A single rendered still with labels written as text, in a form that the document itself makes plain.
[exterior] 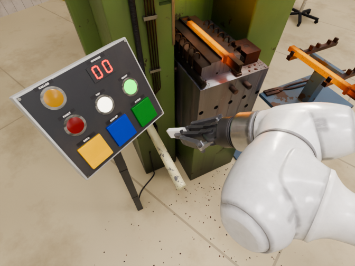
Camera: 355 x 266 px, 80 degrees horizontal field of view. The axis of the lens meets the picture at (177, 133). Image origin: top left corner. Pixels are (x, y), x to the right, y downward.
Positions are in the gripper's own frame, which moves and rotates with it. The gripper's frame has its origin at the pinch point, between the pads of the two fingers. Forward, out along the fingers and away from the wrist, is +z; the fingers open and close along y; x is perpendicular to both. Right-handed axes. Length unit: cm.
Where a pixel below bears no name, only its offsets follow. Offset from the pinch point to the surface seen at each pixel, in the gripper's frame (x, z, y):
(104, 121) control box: 13.5, 13.6, -10.2
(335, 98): -52, -22, 89
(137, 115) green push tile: 8.3, 12.4, -0.7
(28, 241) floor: -40, 121, -60
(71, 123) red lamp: 18.9, 13.5, -17.5
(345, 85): -26, -32, 58
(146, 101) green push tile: 10.0, 11.6, 4.8
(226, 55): 3.1, 4.1, 46.9
